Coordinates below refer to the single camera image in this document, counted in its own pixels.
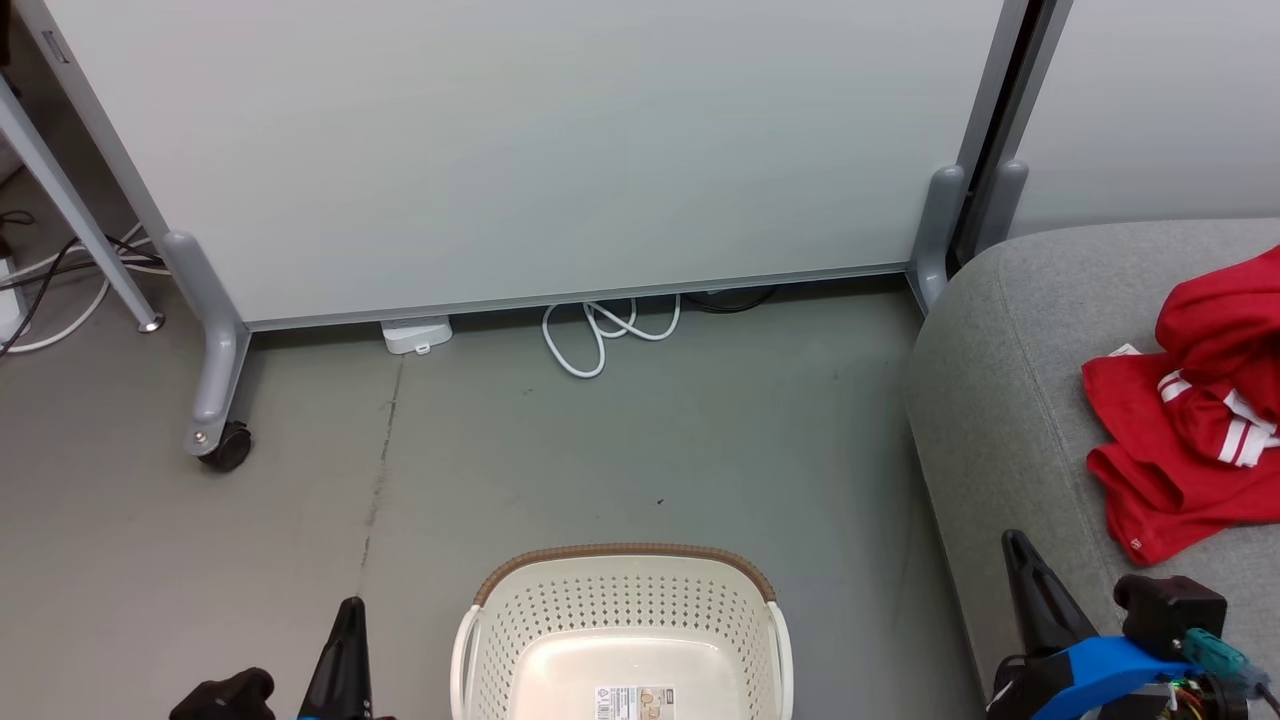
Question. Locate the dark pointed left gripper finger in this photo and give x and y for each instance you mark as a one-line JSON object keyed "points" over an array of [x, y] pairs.
{"points": [[340, 665]]}

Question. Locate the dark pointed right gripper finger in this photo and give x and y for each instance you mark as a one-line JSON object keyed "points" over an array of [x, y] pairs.
{"points": [[1042, 605]]}

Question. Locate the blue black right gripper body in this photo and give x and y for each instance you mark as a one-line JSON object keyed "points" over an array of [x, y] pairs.
{"points": [[1090, 672]]}

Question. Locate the red and white shirt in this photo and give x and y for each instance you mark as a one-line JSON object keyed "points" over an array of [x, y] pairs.
{"points": [[1160, 450]]}

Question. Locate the white perforated laundry basket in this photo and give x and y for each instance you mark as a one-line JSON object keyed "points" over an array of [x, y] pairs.
{"points": [[620, 620]]}

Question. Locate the paper label sticker in basket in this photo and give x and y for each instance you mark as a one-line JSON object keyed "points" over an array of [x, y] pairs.
{"points": [[635, 703]]}

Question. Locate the black right wrist motor cylinder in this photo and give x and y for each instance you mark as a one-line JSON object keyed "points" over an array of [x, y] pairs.
{"points": [[1205, 698]]}

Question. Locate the grey fabric sofa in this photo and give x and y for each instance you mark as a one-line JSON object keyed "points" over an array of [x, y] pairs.
{"points": [[1010, 420]]}

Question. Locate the black caster wheel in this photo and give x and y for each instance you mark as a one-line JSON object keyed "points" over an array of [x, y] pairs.
{"points": [[230, 450]]}

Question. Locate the long grey partition foot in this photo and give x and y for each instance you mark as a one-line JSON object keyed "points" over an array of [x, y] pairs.
{"points": [[215, 380]]}

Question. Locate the white power strip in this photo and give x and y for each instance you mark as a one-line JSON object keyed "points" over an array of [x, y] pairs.
{"points": [[415, 334]]}

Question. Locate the short grey partition foot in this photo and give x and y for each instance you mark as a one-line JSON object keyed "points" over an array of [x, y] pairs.
{"points": [[938, 230]]}

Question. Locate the grey foot beside sofa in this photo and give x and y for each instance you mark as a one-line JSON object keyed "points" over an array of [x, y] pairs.
{"points": [[1005, 200]]}

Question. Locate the white partition panel beside sofa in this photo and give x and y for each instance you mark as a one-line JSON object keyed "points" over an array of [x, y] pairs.
{"points": [[1150, 100]]}

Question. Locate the grey metal desk leg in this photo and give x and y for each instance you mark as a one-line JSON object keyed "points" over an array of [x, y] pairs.
{"points": [[80, 210]]}

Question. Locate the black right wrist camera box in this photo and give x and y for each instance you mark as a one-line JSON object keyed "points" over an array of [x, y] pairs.
{"points": [[1170, 612]]}

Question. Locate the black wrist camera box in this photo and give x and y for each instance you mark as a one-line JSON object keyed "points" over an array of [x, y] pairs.
{"points": [[225, 697], [1170, 612]]}

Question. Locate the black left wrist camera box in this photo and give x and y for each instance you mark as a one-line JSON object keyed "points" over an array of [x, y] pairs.
{"points": [[225, 697]]}

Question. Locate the green right camera connector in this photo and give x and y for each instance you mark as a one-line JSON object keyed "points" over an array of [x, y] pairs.
{"points": [[1215, 652]]}

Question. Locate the white partition panel grey frame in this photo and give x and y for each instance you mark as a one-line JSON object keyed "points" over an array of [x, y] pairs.
{"points": [[550, 150]]}

